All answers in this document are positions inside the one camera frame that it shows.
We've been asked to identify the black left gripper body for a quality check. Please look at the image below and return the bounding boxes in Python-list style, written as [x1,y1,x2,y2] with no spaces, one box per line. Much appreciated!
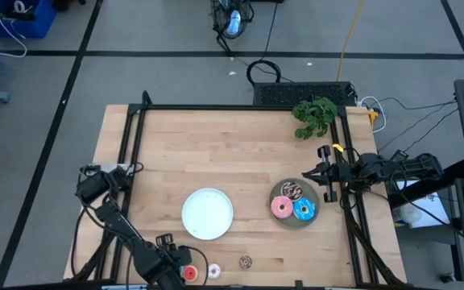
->
[165,243,193,267]

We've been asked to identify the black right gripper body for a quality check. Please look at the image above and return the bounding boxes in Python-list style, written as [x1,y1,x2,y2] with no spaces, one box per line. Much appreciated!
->
[317,144,354,203]

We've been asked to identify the small red frosted donut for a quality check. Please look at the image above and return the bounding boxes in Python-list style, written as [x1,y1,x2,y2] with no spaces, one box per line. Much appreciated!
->
[182,265,199,282]

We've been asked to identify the large chocolate frosted donut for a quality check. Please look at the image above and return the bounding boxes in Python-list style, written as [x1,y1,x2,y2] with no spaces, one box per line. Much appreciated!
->
[280,180,304,202]

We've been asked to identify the large blue frosted donut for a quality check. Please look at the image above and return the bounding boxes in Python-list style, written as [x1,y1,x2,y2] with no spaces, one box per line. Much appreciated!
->
[292,197,317,222]

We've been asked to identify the large pink frosted donut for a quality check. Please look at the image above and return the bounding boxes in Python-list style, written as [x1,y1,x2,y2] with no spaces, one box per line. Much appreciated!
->
[270,196,295,220]

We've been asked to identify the small white frosted donut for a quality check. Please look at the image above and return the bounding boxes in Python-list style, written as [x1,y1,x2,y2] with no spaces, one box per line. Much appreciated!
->
[206,263,222,280]

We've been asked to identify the white round plate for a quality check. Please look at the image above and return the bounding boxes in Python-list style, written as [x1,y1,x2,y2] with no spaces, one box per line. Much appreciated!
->
[181,188,235,242]

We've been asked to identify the grey round plate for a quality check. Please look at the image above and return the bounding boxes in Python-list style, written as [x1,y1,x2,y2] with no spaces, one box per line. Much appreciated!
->
[268,177,321,230]

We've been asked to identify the green potted plant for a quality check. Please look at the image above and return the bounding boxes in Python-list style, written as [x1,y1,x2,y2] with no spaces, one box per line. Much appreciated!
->
[291,95,338,141]

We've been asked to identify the black computer case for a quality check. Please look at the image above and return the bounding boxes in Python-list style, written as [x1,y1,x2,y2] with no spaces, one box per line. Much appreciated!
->
[252,81,357,108]

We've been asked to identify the white paper sheet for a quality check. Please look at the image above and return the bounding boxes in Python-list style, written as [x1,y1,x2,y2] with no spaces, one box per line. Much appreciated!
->
[392,180,453,230]

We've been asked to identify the black floor fan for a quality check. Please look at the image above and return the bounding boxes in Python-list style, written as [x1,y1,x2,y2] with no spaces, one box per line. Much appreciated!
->
[210,0,255,40]

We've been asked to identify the blue plastic bin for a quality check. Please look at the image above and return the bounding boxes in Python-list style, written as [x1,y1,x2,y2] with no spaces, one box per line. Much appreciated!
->
[0,0,58,40]

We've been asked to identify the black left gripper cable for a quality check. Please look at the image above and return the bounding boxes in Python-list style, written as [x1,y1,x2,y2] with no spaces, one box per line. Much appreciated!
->
[181,244,209,286]

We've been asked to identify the white looped cable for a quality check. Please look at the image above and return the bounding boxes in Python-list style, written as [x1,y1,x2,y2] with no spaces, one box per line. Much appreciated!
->
[358,95,388,134]

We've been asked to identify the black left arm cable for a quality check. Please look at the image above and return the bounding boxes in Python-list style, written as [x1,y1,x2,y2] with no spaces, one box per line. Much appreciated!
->
[70,201,108,280]

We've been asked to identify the thin black floor cable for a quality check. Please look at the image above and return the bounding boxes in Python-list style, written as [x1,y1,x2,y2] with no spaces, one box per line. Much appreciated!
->
[376,107,458,153]
[371,96,458,112]

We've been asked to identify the black aluminium table frame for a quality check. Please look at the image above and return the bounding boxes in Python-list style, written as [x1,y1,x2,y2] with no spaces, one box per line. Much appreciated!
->
[68,90,408,289]

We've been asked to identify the coiled black cable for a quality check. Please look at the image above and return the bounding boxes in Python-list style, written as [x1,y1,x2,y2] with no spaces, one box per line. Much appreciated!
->
[246,59,282,86]

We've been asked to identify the yellow hanging cable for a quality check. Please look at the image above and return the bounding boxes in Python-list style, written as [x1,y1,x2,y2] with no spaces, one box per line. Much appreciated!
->
[336,0,367,81]

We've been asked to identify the white floor cable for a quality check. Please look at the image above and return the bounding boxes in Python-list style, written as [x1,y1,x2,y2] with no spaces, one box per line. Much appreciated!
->
[0,0,29,59]

